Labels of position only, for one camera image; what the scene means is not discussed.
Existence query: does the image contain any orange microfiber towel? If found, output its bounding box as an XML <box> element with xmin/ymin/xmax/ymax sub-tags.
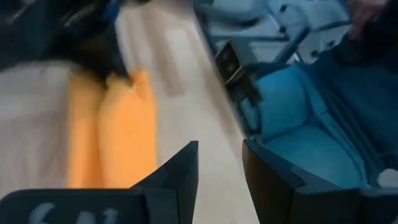
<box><xmin>65</xmin><ymin>70</ymin><xmax>158</xmax><ymax>190</ymax></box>

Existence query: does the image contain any black aluminium table frame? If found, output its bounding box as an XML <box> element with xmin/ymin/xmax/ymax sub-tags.
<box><xmin>192</xmin><ymin>0</ymin><xmax>261</xmax><ymax>139</ymax></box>

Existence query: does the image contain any person's hand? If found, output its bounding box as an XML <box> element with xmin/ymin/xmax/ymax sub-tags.
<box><xmin>346</xmin><ymin>0</ymin><xmax>389</xmax><ymax>40</ymax></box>

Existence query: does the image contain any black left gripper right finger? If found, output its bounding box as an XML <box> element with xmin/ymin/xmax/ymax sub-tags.
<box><xmin>241</xmin><ymin>139</ymin><xmax>398</xmax><ymax>224</ymax></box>

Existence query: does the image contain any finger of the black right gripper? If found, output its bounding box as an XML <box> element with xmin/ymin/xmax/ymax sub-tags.
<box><xmin>73</xmin><ymin>26</ymin><xmax>130</xmax><ymax>84</ymax></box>

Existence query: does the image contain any grey office chair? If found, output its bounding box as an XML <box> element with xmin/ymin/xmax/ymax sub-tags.
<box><xmin>269</xmin><ymin>0</ymin><xmax>354</xmax><ymax>65</ymax></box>

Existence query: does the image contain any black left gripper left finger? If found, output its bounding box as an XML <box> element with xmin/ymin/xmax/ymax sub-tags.
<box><xmin>0</xmin><ymin>140</ymin><xmax>200</xmax><ymax>224</ymax></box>

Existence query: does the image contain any black white-edged camera box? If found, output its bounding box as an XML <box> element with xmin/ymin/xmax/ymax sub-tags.
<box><xmin>215</xmin><ymin>39</ymin><xmax>259</xmax><ymax>87</ymax></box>

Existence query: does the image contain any dark blue fabric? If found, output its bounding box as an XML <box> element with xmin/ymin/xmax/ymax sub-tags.
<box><xmin>241</xmin><ymin>51</ymin><xmax>398</xmax><ymax>189</ymax></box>

